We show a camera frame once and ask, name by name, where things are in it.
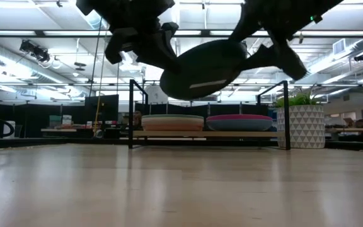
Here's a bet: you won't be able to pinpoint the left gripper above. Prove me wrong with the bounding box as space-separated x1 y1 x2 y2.
105 18 183 73

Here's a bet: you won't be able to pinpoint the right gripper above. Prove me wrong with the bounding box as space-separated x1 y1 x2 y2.
228 0 324 81

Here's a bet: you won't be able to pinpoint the dark teal plate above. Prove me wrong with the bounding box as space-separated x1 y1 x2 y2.
159 38 249 101

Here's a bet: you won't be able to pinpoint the cream plate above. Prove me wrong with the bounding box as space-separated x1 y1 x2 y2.
141 116 205 126

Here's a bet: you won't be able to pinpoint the magenta plate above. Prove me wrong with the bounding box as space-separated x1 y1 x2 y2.
205 113 274 123

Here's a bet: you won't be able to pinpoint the person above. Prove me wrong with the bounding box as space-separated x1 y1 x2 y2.
132 110 143 130

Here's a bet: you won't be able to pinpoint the green succulent plant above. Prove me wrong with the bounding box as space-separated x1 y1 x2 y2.
274 83 324 108

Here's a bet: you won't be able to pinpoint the black partition panels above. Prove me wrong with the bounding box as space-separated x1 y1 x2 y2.
134 102 279 121

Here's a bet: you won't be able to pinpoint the black monitor panel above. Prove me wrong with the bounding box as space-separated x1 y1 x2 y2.
83 94 119 139

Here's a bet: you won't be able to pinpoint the ceiling air vent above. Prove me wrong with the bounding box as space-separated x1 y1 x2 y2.
332 38 347 56

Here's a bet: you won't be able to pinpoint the blue plate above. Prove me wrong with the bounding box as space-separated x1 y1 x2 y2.
205 119 274 132

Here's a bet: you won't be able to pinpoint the white triangle-pattern plant pot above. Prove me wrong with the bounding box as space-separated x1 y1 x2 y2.
276 105 326 149

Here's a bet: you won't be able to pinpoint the black ceiling-mounted equipment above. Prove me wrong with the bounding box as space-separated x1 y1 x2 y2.
19 39 52 64

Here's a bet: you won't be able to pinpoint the teal box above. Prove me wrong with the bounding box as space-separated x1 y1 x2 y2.
49 115 62 129

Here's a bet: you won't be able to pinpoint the background wooden table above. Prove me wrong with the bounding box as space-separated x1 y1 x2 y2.
41 127 78 133

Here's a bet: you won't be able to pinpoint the cluttered background desk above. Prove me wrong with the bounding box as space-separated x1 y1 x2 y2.
325 117 363 143

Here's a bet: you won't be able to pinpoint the yellow hanging cable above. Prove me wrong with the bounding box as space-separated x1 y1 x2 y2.
93 56 105 133

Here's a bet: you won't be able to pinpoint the black aluminium table frame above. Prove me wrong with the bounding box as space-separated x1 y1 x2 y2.
0 135 363 153

